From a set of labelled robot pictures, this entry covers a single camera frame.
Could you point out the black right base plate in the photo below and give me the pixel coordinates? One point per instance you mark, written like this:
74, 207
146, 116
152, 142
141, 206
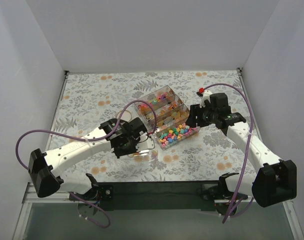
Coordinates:
211, 192

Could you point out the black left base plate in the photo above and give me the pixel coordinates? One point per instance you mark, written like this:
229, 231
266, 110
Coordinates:
98, 193

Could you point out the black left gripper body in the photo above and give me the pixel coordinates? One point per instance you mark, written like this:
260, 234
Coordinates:
131, 150

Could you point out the clear divided candy box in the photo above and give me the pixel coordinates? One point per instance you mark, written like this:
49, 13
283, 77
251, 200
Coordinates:
165, 112

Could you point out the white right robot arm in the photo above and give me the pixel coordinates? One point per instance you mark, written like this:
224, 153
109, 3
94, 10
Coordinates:
276, 179

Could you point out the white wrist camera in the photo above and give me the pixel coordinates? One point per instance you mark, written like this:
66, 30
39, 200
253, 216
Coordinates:
145, 147
204, 95

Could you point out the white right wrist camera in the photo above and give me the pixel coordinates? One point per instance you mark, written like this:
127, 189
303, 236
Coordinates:
204, 95

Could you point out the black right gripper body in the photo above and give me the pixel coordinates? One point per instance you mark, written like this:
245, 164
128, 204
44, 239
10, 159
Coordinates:
193, 116

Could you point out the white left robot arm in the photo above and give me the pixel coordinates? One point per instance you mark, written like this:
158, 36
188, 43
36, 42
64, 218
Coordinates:
48, 169

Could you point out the silver metal scoop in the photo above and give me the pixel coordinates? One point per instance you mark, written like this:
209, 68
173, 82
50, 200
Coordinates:
139, 155

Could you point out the aluminium frame rail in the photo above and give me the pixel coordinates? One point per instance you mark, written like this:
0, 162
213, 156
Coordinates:
153, 211

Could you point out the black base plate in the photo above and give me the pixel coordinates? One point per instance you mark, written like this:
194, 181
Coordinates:
98, 193
211, 192

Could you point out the round wooden jar lid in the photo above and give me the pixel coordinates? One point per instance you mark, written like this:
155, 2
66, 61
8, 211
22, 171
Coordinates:
126, 115

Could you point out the clear glass jar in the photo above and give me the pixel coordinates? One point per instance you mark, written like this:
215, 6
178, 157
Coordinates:
147, 159

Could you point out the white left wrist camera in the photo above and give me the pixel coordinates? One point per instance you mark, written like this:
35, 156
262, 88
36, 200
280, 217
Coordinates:
145, 147

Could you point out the floral patterned table mat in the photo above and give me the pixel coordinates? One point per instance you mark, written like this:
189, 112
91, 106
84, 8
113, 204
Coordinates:
90, 99

